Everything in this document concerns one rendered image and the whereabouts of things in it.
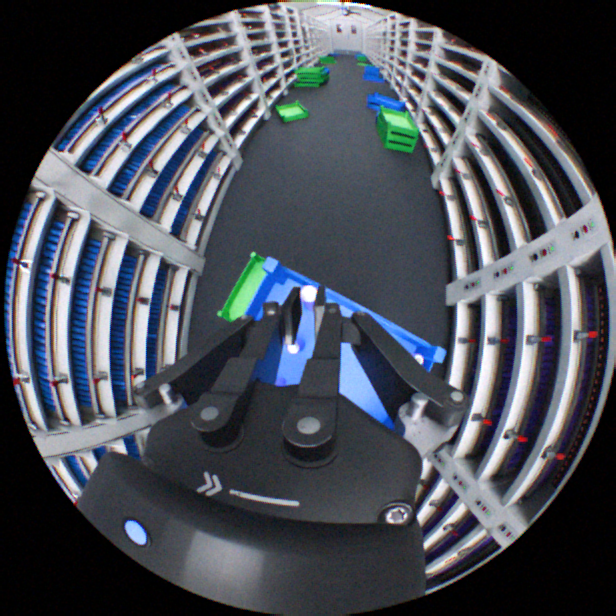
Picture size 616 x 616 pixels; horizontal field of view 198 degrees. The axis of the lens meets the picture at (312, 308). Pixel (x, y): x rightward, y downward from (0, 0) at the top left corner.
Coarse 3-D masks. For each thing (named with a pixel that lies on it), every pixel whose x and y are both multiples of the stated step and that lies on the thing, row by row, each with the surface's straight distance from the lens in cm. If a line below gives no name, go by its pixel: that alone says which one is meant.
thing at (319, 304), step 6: (318, 288) 19; (324, 288) 19; (318, 294) 17; (324, 294) 17; (318, 300) 15; (324, 300) 15; (318, 306) 14; (324, 306) 15; (318, 312) 14; (318, 318) 14; (318, 324) 15; (318, 330) 15
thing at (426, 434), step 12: (420, 396) 7; (408, 408) 7; (420, 408) 7; (396, 420) 8; (408, 420) 7; (420, 420) 7; (432, 420) 7; (396, 432) 8; (408, 432) 7; (420, 432) 7; (432, 432) 7; (444, 432) 7; (420, 444) 7; (432, 444) 7
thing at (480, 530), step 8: (480, 528) 77; (472, 536) 80; (480, 536) 82; (464, 544) 84; (472, 544) 87; (448, 552) 92; (456, 552) 88; (440, 560) 96; (472, 560) 109; (432, 568) 101
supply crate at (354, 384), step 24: (264, 264) 30; (264, 288) 34; (288, 288) 36; (312, 312) 35; (312, 336) 35; (408, 336) 32; (288, 360) 35; (432, 360) 34; (288, 384) 36; (360, 384) 36
